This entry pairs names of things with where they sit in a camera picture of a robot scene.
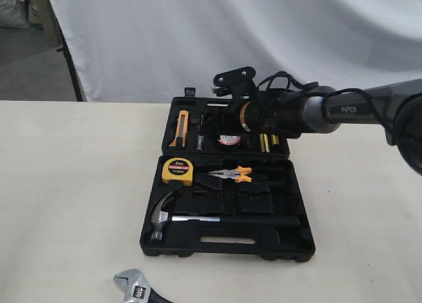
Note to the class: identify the yellow tape measure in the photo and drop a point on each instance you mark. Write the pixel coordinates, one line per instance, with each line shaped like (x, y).
(179, 169)

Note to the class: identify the claw hammer black grip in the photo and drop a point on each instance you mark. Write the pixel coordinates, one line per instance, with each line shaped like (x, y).
(160, 218)

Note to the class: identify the chrome adjustable wrench black handle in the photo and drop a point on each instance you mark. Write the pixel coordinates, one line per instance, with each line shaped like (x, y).
(136, 288)

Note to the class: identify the large yellow black screwdriver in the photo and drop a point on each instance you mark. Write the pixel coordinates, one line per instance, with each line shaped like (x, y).
(264, 145)

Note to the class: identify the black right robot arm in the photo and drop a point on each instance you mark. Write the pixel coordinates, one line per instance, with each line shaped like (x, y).
(321, 110)

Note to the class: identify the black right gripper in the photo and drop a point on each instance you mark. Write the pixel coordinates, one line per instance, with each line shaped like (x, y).
(230, 119)

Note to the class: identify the black backdrop stand pole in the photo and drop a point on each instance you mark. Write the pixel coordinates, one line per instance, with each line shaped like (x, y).
(64, 49)

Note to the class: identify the small yellow black screwdriver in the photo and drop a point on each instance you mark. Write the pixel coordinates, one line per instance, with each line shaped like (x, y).
(275, 140)

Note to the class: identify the black plastic tool case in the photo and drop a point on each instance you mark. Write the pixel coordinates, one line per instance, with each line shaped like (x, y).
(274, 192)

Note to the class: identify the clear voltage tester screwdriver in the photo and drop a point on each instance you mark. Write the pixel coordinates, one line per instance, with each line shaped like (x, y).
(200, 134)

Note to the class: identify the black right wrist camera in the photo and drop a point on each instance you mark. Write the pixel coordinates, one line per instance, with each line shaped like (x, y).
(237, 83)

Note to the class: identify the black PVC electrical tape roll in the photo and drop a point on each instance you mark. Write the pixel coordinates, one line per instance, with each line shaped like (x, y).
(228, 143)

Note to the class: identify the white backdrop cloth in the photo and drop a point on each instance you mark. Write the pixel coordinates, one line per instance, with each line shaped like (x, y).
(150, 50)

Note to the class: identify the grey sack in background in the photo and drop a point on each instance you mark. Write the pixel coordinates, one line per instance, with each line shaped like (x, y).
(14, 14)

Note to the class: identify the orange utility knife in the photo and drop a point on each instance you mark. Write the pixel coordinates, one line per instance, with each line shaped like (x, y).
(179, 140)

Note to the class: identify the orange handled pliers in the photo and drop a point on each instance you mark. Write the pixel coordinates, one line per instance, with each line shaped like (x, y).
(238, 175)

